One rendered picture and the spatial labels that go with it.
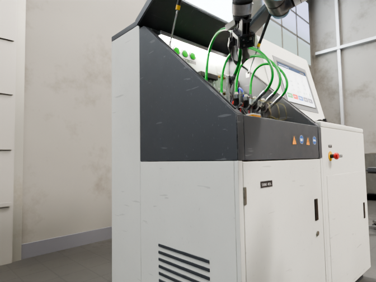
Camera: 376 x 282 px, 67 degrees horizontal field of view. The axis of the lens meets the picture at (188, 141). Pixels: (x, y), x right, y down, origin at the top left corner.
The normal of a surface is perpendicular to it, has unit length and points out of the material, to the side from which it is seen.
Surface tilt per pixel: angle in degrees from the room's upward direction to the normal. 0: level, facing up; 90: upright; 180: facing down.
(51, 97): 90
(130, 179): 90
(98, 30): 90
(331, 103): 90
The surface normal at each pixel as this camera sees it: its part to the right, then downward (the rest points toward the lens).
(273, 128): 0.69, -0.06
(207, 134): -0.73, -0.03
